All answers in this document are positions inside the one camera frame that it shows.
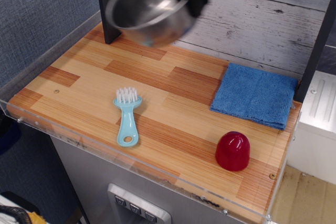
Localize stainless steel pot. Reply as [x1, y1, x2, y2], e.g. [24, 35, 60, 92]
[105, 0, 196, 48]

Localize blue folded cloth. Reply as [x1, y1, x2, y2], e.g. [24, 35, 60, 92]
[210, 63, 298, 131]

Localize light blue scrub brush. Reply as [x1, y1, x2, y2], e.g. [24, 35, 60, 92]
[113, 87, 142, 147]

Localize red plastic cup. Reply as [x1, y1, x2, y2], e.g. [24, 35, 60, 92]
[215, 131, 250, 172]

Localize white side cabinet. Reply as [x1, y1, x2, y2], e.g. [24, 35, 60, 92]
[287, 71, 335, 184]

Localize clear acrylic table guard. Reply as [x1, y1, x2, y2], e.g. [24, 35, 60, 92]
[1, 13, 302, 223]

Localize grey cabinet with control panel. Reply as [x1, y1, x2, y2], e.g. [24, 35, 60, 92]
[51, 136, 253, 224]

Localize yellow object at bottom left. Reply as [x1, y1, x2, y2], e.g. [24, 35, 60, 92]
[28, 212, 47, 224]

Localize black right frame post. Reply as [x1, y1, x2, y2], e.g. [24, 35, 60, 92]
[294, 0, 335, 103]

